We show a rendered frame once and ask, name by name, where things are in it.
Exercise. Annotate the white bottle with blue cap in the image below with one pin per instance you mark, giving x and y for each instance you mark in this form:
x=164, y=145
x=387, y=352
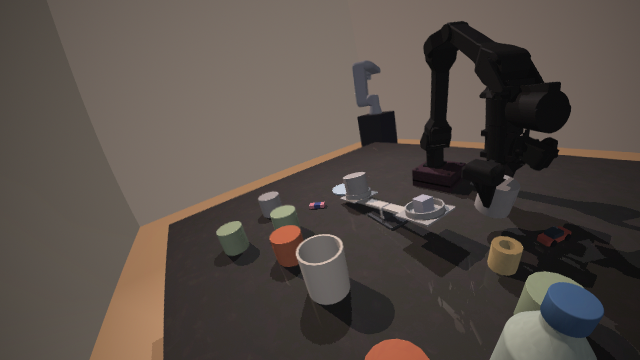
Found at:
x=568, y=314

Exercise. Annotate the orange cylinder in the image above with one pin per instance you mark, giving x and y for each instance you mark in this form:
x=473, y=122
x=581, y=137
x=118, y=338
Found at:
x=396, y=349
x=285, y=242

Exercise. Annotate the white round dish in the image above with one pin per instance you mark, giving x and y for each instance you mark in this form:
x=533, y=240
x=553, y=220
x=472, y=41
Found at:
x=339, y=190

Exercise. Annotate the red toy car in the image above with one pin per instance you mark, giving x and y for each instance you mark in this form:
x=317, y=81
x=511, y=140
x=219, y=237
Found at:
x=550, y=237

